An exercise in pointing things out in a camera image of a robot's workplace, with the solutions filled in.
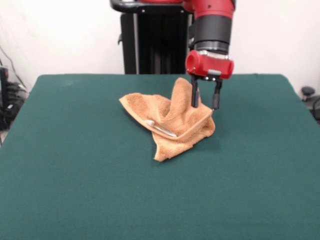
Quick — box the grey cable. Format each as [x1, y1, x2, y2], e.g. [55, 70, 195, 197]
[0, 46, 28, 93]

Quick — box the black electronics box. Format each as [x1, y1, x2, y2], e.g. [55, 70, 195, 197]
[0, 66, 10, 108]

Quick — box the orange terry towel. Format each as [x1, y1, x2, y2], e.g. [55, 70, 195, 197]
[118, 77, 216, 163]

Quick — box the black office chair base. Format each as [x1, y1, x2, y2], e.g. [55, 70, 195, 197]
[301, 86, 320, 116]

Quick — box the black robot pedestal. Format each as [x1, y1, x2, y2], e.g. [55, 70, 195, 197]
[109, 0, 198, 75]

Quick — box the black bag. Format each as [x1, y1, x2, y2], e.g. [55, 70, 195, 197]
[0, 102, 21, 131]

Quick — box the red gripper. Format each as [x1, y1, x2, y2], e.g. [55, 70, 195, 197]
[185, 50, 235, 110]

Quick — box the dark green table cloth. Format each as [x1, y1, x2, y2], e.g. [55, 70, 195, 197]
[0, 73, 320, 240]

